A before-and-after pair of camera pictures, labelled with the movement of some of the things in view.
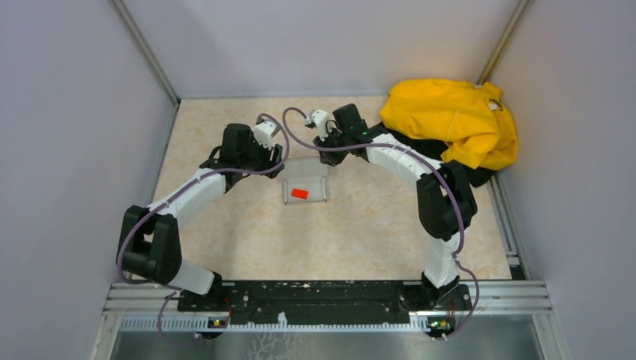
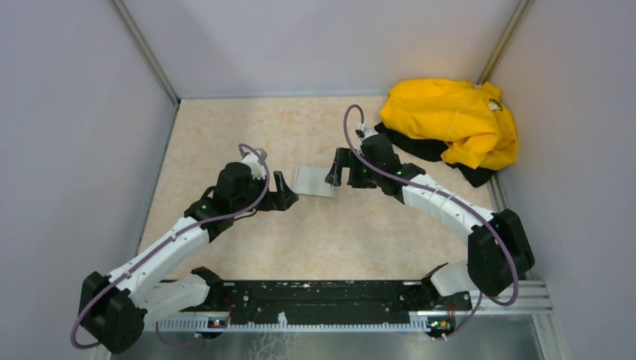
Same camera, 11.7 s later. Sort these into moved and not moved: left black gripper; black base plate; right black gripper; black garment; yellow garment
Moved: right black gripper; left black gripper
Not moved: black garment; black base plate; yellow garment
